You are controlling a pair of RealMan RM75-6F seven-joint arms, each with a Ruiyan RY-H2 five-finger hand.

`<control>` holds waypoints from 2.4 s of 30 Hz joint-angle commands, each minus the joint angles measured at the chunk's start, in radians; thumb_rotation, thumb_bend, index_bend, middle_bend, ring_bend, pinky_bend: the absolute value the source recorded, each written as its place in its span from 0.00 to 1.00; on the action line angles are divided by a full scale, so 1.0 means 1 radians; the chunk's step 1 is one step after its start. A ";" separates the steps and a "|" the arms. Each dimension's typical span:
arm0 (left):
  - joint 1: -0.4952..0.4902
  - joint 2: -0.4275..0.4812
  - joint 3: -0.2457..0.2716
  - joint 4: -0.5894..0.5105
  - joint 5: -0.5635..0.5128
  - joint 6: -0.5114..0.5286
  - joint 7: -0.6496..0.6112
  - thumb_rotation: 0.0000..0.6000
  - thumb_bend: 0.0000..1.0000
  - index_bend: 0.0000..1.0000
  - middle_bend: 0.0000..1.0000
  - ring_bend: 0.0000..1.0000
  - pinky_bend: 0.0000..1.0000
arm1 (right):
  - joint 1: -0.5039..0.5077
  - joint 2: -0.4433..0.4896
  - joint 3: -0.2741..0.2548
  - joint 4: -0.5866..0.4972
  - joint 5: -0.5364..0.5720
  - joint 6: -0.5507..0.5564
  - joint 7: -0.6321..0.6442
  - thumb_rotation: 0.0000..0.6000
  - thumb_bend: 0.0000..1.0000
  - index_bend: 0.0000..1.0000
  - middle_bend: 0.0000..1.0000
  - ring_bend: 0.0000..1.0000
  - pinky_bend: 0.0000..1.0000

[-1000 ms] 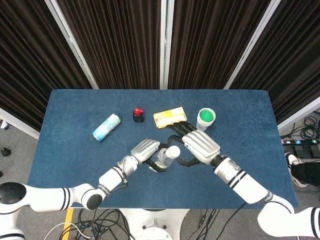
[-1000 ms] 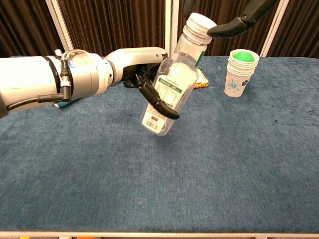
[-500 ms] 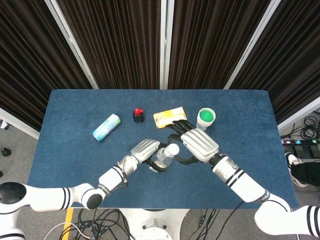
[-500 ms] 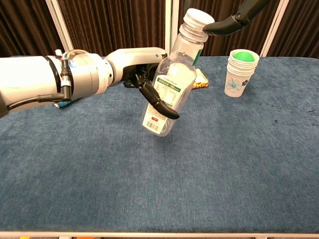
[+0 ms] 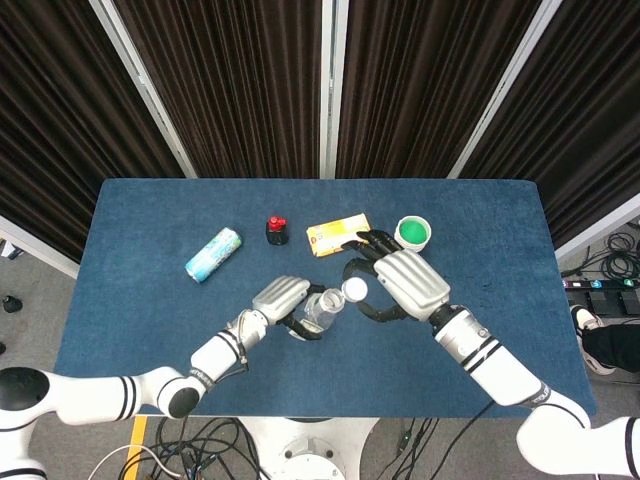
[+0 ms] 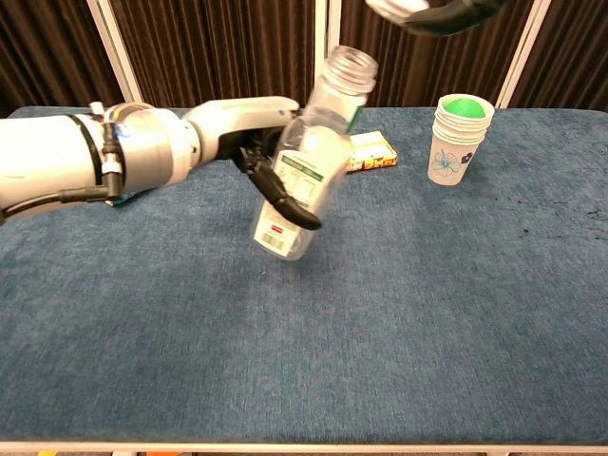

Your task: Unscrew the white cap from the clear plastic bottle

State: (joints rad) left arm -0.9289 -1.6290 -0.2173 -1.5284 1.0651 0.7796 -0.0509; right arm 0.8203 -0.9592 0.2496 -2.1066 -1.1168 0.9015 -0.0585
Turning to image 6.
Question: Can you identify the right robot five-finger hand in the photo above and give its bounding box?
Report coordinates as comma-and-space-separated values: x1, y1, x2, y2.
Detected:
401, 0, 512, 37

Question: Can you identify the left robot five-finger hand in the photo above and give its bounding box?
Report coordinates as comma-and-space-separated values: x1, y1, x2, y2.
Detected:
182, 96, 324, 232

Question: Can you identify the transparent plastic bottle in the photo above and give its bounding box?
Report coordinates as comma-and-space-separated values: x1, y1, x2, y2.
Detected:
250, 46, 380, 262

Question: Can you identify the dark brown curtain panel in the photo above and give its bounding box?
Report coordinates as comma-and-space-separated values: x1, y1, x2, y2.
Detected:
509, 0, 608, 114
0, 0, 118, 118
338, 0, 524, 109
109, 0, 317, 109

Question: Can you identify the green ball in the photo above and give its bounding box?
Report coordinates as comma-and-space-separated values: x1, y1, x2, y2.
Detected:
444, 96, 486, 120

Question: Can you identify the white cup green lid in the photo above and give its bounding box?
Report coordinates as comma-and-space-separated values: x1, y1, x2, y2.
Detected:
427, 93, 496, 188

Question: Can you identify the yellow cardboard box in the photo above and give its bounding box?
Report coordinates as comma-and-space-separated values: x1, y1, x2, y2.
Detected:
345, 130, 400, 175

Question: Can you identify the blue table mat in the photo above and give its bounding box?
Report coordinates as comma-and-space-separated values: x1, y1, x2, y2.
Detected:
0, 104, 608, 446

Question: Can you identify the white frame post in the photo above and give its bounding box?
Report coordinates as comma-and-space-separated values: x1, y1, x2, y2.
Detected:
85, 0, 144, 105
313, 0, 343, 104
493, 0, 553, 111

